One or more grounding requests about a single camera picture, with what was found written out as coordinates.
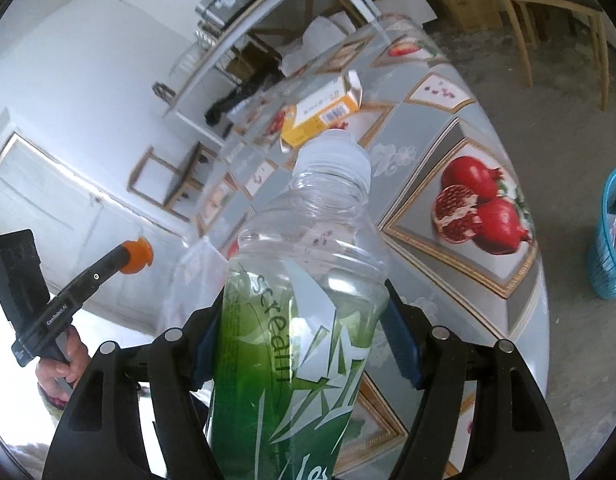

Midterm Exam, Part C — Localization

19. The orange peel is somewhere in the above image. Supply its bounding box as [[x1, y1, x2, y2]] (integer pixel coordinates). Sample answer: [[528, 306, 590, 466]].
[[120, 236, 154, 274]]

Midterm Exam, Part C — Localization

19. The clear plastic bottle green label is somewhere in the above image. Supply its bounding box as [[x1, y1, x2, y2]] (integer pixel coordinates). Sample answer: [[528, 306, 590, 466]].
[[206, 130, 388, 479]]

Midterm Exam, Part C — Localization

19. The person left hand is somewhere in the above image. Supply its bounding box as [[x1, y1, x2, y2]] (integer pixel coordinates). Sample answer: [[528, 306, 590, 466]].
[[35, 325, 91, 405]]

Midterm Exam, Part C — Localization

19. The white door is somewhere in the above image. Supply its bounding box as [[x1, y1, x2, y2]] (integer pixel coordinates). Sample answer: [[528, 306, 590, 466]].
[[0, 133, 184, 334]]

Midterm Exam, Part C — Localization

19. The clear plastic bag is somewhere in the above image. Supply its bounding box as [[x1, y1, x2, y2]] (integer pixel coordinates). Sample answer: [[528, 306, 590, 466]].
[[157, 206, 255, 332]]

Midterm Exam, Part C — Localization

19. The blue plastic basket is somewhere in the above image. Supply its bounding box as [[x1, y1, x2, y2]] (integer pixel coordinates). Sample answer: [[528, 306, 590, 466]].
[[588, 168, 616, 299]]

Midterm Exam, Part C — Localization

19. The wooden chair black seat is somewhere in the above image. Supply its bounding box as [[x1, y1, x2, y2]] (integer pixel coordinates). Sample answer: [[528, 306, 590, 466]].
[[126, 142, 218, 222]]

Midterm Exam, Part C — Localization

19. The patterned fruit tablecloth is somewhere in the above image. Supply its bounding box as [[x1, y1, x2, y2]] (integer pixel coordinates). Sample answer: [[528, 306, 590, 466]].
[[196, 15, 549, 479]]

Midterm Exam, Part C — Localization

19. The black cloth under table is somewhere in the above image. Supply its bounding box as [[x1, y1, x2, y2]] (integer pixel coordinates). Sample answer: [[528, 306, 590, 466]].
[[205, 65, 284, 127]]

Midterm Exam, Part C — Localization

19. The yellow white medicine box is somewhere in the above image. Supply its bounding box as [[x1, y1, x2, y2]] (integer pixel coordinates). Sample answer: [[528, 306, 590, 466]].
[[281, 70, 363, 150]]

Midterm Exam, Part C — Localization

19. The steel pot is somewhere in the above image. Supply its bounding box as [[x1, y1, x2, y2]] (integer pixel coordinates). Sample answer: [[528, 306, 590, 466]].
[[195, 0, 255, 30]]

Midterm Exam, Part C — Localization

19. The white foam sheet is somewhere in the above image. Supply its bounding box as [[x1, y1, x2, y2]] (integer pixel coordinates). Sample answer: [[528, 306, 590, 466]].
[[277, 12, 357, 77]]

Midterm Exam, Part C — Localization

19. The white side table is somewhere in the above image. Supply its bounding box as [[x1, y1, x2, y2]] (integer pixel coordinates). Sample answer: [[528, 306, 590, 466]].
[[152, 0, 381, 148]]

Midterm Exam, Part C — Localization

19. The cardboard box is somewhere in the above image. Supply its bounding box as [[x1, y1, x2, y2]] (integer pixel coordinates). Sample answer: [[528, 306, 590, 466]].
[[440, 0, 503, 34]]

